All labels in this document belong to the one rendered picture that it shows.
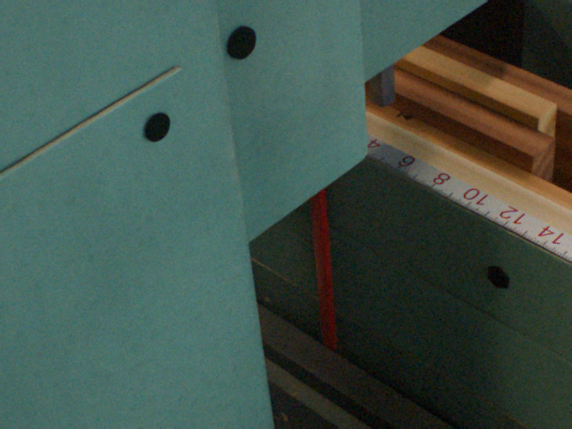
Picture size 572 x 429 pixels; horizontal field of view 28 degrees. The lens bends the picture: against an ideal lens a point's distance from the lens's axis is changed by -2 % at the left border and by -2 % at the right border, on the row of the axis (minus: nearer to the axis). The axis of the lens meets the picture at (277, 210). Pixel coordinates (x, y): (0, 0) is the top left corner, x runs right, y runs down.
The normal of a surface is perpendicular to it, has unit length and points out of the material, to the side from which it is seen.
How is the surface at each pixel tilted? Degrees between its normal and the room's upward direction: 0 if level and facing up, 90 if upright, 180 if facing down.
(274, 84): 90
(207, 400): 90
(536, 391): 90
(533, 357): 90
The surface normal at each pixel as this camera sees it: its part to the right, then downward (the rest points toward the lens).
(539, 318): -0.70, 0.50
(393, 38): 0.71, 0.40
